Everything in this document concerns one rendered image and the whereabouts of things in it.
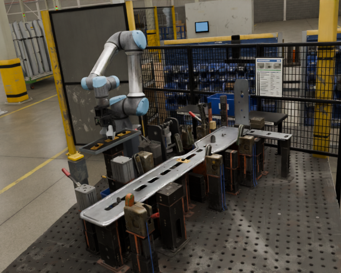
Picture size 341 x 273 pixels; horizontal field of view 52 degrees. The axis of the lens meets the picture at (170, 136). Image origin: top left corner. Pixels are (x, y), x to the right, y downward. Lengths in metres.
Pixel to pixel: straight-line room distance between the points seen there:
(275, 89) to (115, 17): 2.40
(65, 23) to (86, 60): 0.52
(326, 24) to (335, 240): 1.41
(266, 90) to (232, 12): 6.24
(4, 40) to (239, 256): 8.55
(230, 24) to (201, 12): 0.78
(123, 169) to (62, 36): 3.28
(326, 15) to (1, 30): 8.09
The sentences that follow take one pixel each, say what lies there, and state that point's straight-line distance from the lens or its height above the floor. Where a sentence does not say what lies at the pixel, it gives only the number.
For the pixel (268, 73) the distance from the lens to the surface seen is 2.77.
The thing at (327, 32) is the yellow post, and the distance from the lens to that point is 2.64.
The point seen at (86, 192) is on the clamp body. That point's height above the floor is 1.06.
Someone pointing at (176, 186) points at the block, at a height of 1.03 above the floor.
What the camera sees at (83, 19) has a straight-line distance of 4.72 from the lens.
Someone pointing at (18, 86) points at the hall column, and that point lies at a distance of 9.70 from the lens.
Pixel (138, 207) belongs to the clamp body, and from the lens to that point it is 1.53.
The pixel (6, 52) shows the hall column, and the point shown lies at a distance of 9.66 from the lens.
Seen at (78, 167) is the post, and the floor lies 1.11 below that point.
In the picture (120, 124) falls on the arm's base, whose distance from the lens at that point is 2.37.
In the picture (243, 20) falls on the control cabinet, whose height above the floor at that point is 1.50.
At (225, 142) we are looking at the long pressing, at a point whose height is 1.00.
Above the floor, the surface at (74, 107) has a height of 0.71.
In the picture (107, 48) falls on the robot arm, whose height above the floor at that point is 1.65.
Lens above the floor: 1.82
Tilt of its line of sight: 19 degrees down
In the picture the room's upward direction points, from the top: 6 degrees counter-clockwise
